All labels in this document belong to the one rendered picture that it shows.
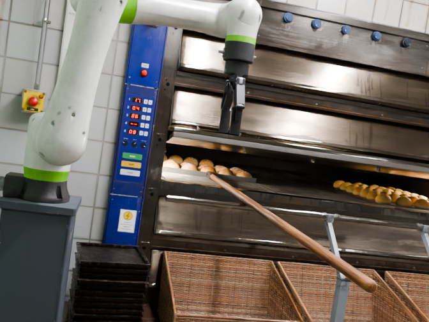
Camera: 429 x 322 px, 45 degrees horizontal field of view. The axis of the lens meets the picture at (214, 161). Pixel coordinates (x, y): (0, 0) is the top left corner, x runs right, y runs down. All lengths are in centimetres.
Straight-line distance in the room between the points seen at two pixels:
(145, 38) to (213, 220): 91
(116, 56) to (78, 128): 111
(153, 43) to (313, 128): 89
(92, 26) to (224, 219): 145
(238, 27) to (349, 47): 126
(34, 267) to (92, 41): 64
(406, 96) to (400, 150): 28
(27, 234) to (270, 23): 159
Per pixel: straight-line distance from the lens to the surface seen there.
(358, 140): 276
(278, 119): 259
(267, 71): 256
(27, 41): 246
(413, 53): 294
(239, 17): 159
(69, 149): 135
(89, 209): 248
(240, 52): 157
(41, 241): 153
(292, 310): 238
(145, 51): 242
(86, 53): 137
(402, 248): 299
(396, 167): 271
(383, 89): 282
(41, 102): 237
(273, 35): 261
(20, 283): 157
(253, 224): 262
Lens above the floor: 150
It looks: 4 degrees down
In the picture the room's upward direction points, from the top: 9 degrees clockwise
